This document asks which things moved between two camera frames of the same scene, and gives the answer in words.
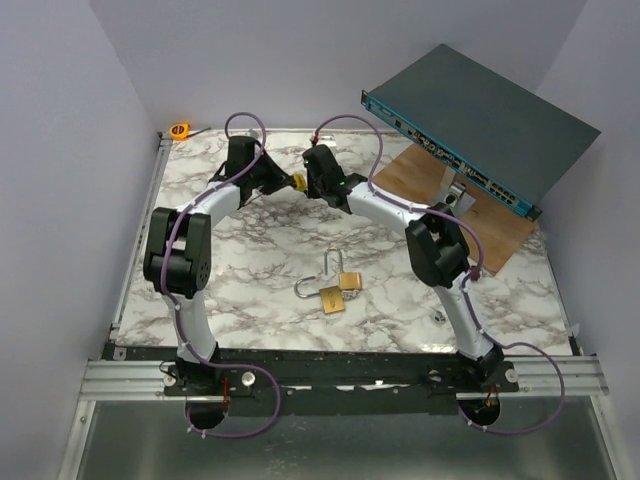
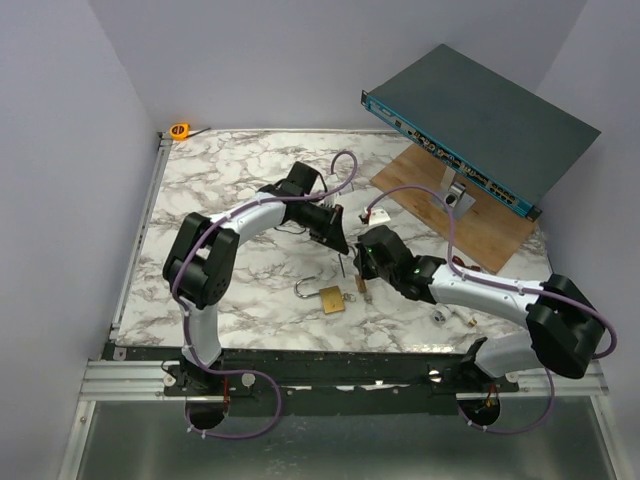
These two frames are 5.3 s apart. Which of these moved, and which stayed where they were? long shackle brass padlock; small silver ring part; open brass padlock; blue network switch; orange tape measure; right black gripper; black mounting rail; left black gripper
Moved: left black gripper; long shackle brass padlock; right black gripper
Stayed: small silver ring part; open brass padlock; orange tape measure; black mounting rail; blue network switch
